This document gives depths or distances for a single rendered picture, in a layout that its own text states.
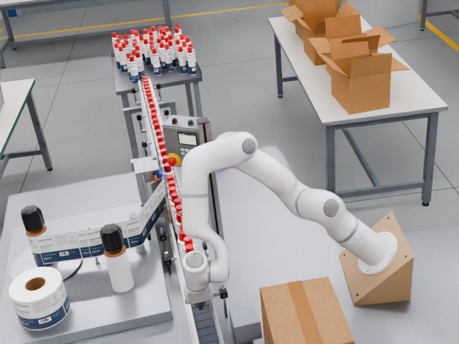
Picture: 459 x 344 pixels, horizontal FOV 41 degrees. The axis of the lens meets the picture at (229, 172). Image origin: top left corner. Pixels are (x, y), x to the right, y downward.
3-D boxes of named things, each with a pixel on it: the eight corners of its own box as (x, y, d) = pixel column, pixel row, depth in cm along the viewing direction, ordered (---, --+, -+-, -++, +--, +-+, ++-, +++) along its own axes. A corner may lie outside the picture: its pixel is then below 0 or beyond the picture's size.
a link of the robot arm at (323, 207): (344, 214, 240) (301, 181, 232) (373, 220, 224) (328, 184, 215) (329, 240, 238) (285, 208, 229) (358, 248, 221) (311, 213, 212)
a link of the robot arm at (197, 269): (211, 269, 216) (185, 269, 216) (210, 249, 206) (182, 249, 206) (211, 290, 211) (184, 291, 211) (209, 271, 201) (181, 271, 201)
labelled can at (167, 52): (167, 69, 453) (163, 43, 442) (174, 69, 452) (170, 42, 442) (166, 72, 449) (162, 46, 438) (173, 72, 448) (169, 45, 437)
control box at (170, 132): (178, 154, 257) (172, 114, 247) (215, 160, 251) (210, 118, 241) (167, 166, 249) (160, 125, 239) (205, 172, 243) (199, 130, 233)
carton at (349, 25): (307, 69, 453) (304, 20, 434) (376, 60, 456) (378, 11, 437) (322, 93, 415) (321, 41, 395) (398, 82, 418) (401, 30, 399)
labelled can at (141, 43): (115, 56, 487) (110, 32, 477) (186, 45, 495) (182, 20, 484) (118, 78, 448) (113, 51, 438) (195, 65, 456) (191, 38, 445)
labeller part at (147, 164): (133, 160, 287) (132, 159, 286) (156, 156, 288) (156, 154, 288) (135, 175, 275) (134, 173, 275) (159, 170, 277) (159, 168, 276)
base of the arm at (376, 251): (356, 250, 253) (325, 228, 246) (391, 224, 244) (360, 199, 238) (364, 284, 237) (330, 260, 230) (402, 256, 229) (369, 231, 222)
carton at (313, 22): (290, 51, 488) (288, 5, 469) (345, 43, 492) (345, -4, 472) (304, 71, 451) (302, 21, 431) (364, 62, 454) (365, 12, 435)
